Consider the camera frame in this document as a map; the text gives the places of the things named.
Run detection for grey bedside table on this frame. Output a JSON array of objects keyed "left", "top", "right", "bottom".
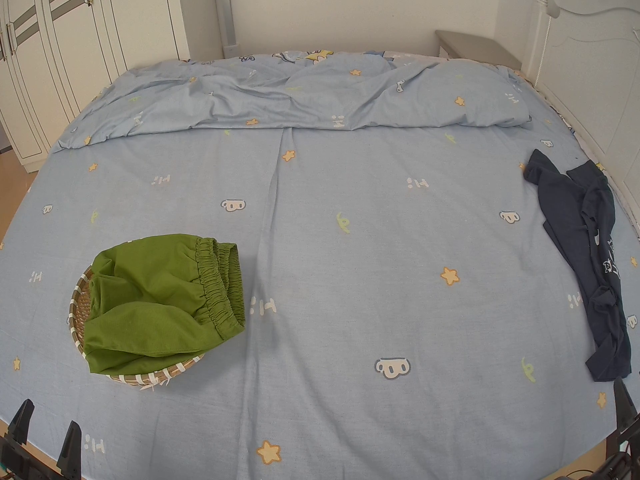
[{"left": 434, "top": 29, "right": 523, "bottom": 69}]

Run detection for dark blue garment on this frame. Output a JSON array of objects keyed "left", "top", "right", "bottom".
[{"left": 523, "top": 149, "right": 633, "bottom": 382}]

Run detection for bed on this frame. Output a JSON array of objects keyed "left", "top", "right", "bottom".
[{"left": 0, "top": 0, "right": 640, "bottom": 480}]

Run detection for white cord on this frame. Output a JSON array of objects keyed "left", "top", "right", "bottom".
[{"left": 536, "top": 13, "right": 553, "bottom": 89}]

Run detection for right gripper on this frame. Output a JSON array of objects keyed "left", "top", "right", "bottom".
[{"left": 600, "top": 377, "right": 640, "bottom": 480}]

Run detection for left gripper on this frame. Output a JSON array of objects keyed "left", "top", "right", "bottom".
[{"left": 0, "top": 398, "right": 83, "bottom": 480}]

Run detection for pale blue quilt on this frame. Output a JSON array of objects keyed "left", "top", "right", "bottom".
[{"left": 51, "top": 48, "right": 533, "bottom": 154}]

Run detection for round woven basket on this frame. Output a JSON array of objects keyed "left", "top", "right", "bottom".
[{"left": 67, "top": 264, "right": 206, "bottom": 393}]

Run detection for green shorts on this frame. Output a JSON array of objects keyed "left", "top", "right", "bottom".
[{"left": 82, "top": 234, "right": 247, "bottom": 376}]

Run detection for grey wall pipe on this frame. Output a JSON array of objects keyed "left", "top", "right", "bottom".
[{"left": 212, "top": 0, "right": 241, "bottom": 59}]

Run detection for white wardrobe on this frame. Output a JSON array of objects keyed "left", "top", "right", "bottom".
[{"left": 0, "top": 0, "right": 191, "bottom": 174}]

